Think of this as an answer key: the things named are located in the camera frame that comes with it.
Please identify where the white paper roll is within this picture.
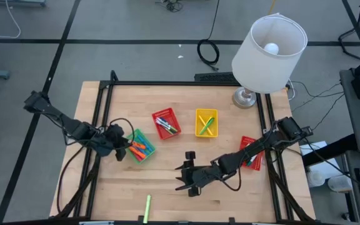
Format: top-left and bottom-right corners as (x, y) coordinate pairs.
(306, 170), (326, 188)
(327, 174), (353, 192)

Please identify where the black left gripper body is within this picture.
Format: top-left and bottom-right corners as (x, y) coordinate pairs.
(98, 124), (127, 162)

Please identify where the grey cart base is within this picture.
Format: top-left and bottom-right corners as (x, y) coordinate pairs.
(0, 0), (47, 8)

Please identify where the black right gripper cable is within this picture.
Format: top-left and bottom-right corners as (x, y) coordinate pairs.
(220, 168), (242, 192)

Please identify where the yellow plastic basket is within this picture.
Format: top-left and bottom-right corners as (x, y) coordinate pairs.
(194, 108), (219, 138)

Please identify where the black cable tangle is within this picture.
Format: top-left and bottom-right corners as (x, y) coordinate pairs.
(154, 0), (184, 13)

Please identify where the green Expo marker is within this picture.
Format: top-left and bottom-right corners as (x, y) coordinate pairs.
(155, 117), (172, 131)
(162, 121), (179, 133)

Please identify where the white floor cable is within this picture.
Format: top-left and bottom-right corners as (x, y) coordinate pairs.
(0, 0), (21, 40)

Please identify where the green plastic basket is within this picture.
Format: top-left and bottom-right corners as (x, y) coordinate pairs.
(125, 128), (157, 165)

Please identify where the yellow-green highlighter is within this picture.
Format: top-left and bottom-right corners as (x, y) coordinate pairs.
(142, 194), (153, 224)

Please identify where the coiled black floor cable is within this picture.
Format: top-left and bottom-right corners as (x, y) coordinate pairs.
(196, 0), (221, 72)

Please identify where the red plastic basket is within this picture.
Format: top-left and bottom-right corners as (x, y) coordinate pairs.
(151, 107), (182, 141)
(239, 135), (265, 172)

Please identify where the thin green marker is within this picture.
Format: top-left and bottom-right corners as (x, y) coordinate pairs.
(199, 116), (216, 136)

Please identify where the thin yellow marker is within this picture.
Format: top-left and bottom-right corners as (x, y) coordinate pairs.
(197, 114), (214, 136)
(199, 117), (214, 136)

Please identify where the blue Expo marker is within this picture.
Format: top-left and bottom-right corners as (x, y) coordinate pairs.
(158, 116), (173, 128)

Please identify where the white paper sheet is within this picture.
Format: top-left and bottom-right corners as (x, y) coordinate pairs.
(299, 140), (339, 171)

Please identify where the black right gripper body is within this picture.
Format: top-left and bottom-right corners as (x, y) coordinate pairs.
(184, 151), (218, 198)

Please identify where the white shade table lamp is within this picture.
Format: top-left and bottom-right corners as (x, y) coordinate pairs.
(231, 12), (308, 109)

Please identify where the black aluminium table frame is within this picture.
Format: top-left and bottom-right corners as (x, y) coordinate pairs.
(54, 70), (317, 224)

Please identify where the black Expo marker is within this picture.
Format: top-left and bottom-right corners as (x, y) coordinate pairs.
(156, 121), (175, 135)

